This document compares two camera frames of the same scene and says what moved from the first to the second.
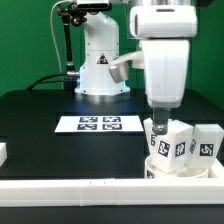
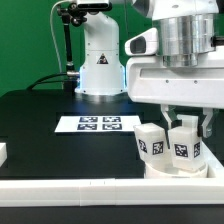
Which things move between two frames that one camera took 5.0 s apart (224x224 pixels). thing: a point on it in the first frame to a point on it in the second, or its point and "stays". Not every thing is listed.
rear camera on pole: [93, 4] stays
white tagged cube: [149, 136] to [187, 151]
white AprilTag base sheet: [95, 124] stays
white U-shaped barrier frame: [112, 191] stays
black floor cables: [41, 80] stays
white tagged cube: [173, 149] to [152, 140]
